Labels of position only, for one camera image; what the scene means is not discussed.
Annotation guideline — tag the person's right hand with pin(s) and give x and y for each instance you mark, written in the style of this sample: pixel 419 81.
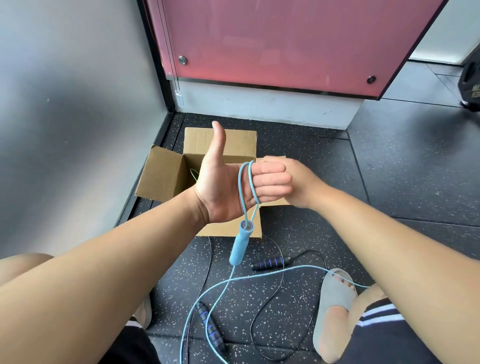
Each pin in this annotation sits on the person's right hand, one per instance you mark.
pixel 303 183

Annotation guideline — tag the person's left hand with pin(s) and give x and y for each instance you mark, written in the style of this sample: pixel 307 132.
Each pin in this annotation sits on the person's left hand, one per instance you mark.
pixel 221 187

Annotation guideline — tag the brown cardboard box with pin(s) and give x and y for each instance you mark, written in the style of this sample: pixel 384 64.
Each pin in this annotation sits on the brown cardboard box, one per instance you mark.
pixel 161 176

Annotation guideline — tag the person's left forearm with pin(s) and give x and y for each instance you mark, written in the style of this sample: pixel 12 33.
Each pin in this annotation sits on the person's left forearm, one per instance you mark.
pixel 97 277

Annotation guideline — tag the person's right forearm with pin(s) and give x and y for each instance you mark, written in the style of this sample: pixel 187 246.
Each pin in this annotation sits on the person's right forearm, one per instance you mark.
pixel 405 270

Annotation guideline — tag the grey right slipper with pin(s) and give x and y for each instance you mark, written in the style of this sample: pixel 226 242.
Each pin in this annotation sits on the grey right slipper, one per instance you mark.
pixel 333 296

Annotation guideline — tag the dark panel bolt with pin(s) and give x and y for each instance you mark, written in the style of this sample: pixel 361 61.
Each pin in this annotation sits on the dark panel bolt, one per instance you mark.
pixel 371 79

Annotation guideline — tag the silver panel bolt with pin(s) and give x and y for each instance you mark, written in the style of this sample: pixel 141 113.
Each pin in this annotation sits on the silver panel bolt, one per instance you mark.
pixel 182 60

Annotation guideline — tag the pink glass panel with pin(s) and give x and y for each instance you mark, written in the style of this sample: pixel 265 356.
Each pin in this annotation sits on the pink glass panel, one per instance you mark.
pixel 292 41

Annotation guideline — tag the black white-striped shorts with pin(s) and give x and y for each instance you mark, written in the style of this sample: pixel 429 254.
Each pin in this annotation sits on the black white-striped shorts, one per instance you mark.
pixel 386 337

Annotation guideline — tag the black gym equipment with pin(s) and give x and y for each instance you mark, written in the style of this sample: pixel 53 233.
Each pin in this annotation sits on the black gym equipment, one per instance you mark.
pixel 470 86

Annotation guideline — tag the black wall edge trim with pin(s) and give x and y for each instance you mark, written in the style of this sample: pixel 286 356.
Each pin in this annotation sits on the black wall edge trim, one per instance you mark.
pixel 155 56

